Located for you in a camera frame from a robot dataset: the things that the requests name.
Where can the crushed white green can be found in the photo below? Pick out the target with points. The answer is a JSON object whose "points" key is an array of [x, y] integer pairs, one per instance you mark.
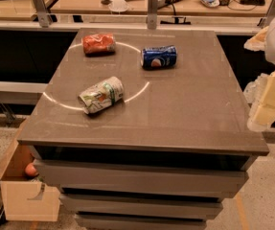
{"points": [[101, 95]]}

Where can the wooden desk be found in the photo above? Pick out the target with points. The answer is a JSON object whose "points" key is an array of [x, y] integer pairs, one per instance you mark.
{"points": [[142, 7]]}

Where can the cardboard box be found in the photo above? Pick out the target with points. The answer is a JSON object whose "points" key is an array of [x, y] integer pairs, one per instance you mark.
{"points": [[24, 198]]}

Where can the crushed orange soda can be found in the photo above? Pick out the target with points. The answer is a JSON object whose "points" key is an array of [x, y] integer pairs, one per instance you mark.
{"points": [[98, 43]]}

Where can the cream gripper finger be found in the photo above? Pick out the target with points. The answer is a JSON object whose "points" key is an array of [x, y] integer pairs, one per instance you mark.
{"points": [[262, 112], [256, 42]]}

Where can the blue pepsi can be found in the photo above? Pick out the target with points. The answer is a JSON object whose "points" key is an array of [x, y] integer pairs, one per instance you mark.
{"points": [[158, 57]]}

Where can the middle metal bracket post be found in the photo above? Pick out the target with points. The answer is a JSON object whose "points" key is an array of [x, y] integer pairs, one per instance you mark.
{"points": [[152, 14]]}

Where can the left metal bracket post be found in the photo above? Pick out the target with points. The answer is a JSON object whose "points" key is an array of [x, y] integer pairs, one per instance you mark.
{"points": [[43, 16]]}

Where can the orange ball in box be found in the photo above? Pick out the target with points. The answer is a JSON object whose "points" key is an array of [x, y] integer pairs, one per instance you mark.
{"points": [[31, 170]]}

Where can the grey drawer cabinet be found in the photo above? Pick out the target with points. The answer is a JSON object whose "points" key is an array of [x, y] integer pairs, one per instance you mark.
{"points": [[165, 155]]}

